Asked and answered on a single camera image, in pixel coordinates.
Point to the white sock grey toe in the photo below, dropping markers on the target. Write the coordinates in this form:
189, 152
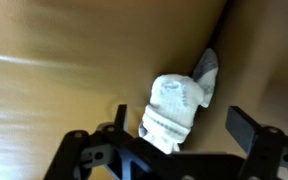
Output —
174, 100

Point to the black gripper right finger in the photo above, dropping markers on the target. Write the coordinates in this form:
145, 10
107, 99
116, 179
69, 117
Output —
264, 150

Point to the brown leather sofa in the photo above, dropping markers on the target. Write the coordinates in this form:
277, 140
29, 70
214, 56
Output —
67, 50

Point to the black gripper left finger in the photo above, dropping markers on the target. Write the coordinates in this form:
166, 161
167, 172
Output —
84, 146

